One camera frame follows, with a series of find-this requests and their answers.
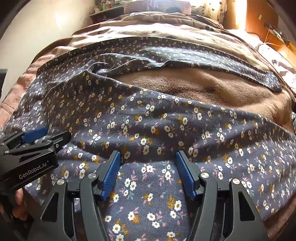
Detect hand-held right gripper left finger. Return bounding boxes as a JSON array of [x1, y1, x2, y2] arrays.
[[30, 151, 122, 241]]

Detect white purple printed pillow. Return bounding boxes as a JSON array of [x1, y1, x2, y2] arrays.
[[233, 29, 296, 90]]

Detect person's left hand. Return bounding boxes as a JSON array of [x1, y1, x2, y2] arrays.
[[11, 188, 31, 220]]

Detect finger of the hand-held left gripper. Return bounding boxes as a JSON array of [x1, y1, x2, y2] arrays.
[[7, 131, 72, 153], [0, 127, 48, 151]]

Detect brown fleece blanket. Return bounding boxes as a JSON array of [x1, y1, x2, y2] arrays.
[[0, 11, 296, 241]]

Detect grey floral pants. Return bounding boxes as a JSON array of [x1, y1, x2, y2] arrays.
[[5, 36, 296, 241]]

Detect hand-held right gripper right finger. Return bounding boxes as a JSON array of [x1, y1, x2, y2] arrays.
[[175, 151, 269, 241]]

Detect power strip with plugs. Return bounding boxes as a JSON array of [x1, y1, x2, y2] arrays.
[[265, 22, 289, 41]]

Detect spotted cream cloth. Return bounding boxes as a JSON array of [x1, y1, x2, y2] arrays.
[[192, 0, 226, 22]]

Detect cluttered shelf with bottles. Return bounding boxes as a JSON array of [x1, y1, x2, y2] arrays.
[[90, 0, 125, 18]]

